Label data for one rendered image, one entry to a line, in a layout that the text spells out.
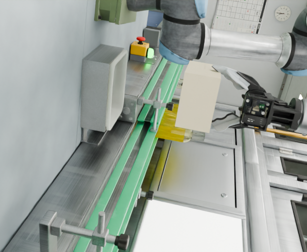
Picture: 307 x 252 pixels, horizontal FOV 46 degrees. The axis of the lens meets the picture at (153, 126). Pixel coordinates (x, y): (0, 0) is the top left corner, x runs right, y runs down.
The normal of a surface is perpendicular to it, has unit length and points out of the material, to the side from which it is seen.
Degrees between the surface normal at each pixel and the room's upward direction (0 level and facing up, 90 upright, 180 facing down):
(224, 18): 90
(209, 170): 90
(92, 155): 90
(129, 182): 90
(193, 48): 76
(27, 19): 0
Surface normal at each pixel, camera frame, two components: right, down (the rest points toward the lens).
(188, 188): 0.12, -0.87
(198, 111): -0.16, 0.33
